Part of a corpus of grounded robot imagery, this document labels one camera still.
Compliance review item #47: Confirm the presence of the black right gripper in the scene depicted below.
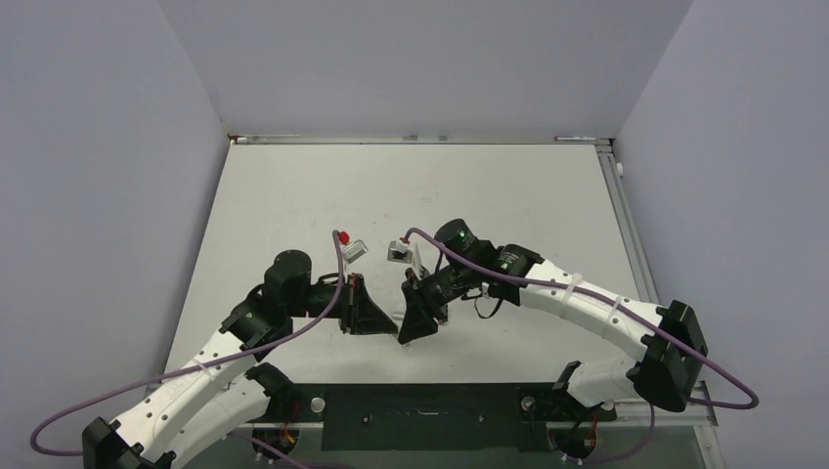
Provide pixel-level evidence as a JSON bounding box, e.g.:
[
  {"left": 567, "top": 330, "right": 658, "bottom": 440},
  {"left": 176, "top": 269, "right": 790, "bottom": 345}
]
[{"left": 400, "top": 259, "right": 477, "bottom": 341}]

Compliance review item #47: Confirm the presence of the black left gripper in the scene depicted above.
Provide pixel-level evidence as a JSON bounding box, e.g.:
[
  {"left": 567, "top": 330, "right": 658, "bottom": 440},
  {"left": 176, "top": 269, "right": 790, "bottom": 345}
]
[{"left": 286, "top": 273, "right": 397, "bottom": 334}]

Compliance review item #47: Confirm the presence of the white remote control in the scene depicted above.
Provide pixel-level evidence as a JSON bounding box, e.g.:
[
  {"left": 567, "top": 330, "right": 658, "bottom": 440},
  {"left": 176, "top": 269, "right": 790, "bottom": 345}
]
[{"left": 392, "top": 311, "right": 413, "bottom": 351}]

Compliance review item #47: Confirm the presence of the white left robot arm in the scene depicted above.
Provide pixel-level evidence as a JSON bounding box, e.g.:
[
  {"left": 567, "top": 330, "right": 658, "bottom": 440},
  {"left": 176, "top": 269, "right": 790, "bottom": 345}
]
[{"left": 82, "top": 250, "right": 398, "bottom": 468}]

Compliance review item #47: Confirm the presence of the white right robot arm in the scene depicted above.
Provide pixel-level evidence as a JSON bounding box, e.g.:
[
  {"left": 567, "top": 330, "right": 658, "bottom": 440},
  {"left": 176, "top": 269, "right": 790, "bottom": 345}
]
[{"left": 387, "top": 219, "right": 708, "bottom": 418}]

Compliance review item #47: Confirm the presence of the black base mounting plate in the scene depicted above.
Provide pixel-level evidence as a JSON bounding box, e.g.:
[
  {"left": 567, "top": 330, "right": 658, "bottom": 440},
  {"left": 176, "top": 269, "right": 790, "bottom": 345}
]
[{"left": 252, "top": 383, "right": 617, "bottom": 452}]

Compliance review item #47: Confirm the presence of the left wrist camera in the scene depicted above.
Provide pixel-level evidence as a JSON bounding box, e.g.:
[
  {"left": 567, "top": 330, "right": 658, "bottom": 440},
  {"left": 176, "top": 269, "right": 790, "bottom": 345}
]
[{"left": 336, "top": 231, "right": 369, "bottom": 264}]

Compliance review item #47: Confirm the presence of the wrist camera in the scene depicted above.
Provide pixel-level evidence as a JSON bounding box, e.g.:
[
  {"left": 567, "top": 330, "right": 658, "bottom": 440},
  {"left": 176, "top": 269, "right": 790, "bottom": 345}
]
[
  {"left": 336, "top": 231, "right": 369, "bottom": 264},
  {"left": 387, "top": 238, "right": 423, "bottom": 277}
]

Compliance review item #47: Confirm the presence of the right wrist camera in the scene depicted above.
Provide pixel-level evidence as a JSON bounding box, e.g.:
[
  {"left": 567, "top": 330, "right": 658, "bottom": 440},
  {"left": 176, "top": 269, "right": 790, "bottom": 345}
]
[{"left": 387, "top": 238, "right": 423, "bottom": 277}]

